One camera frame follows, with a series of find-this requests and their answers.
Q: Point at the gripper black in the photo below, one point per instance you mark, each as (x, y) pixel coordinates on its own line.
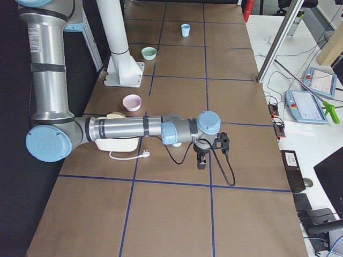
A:
(200, 151)

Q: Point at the light blue cup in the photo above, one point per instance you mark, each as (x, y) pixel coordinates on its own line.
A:
(185, 30)
(177, 144)

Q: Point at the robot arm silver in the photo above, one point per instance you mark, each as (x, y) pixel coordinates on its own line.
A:
(55, 131)

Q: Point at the orange black connector block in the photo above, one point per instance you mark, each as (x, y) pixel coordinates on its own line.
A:
(277, 122)

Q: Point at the pink bowl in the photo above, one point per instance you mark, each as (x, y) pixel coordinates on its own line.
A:
(132, 102)

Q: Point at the black box with label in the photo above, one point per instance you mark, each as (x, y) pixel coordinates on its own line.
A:
(293, 171)

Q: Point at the cream toaster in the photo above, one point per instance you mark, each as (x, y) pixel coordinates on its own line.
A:
(117, 145)

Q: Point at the toast slice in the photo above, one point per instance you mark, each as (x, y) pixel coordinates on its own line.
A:
(114, 115)

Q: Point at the teach pendant near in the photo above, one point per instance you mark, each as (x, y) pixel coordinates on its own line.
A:
(304, 107)

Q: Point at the teach pendant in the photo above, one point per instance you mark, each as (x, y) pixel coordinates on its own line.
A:
(304, 107)
(321, 82)

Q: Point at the green bowl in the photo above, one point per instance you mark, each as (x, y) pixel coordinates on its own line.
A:
(149, 53)

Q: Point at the black monitor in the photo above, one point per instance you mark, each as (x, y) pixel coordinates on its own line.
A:
(329, 174)

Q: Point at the teach pendant far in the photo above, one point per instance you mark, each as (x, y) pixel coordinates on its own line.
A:
(321, 82)

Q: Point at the white pedestal column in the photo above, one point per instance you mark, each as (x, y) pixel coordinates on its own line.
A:
(122, 70)

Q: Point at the aluminium frame post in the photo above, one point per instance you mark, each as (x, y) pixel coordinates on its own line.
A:
(279, 38)

